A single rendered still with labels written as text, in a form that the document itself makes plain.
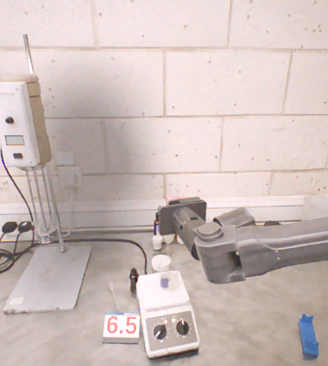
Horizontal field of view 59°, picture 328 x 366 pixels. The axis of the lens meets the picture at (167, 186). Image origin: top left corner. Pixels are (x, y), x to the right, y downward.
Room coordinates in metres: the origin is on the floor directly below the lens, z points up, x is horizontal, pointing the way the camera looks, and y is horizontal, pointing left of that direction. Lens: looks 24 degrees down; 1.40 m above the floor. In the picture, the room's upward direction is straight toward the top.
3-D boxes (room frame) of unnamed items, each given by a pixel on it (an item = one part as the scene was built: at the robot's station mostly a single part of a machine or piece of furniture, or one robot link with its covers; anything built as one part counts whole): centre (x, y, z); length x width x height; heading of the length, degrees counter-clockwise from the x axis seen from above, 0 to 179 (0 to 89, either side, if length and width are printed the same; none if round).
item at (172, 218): (0.50, -0.04, 1.10); 0.10 x 0.07 x 0.07; 109
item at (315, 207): (1.00, -0.60, 0.82); 0.18 x 0.13 x 0.15; 151
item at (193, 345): (0.58, 0.01, 0.79); 0.22 x 0.13 x 0.08; 12
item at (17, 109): (0.75, 0.37, 1.25); 0.15 x 0.11 x 0.24; 4
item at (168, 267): (0.62, -0.01, 0.87); 0.06 x 0.05 x 0.08; 112
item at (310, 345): (0.52, -0.36, 0.77); 0.10 x 0.03 x 0.04; 164
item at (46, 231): (0.77, 0.37, 1.02); 0.07 x 0.07 x 0.25
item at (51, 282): (0.76, 0.37, 0.76); 0.30 x 0.20 x 0.01; 4
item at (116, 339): (0.54, 0.12, 0.77); 0.09 x 0.06 x 0.04; 88
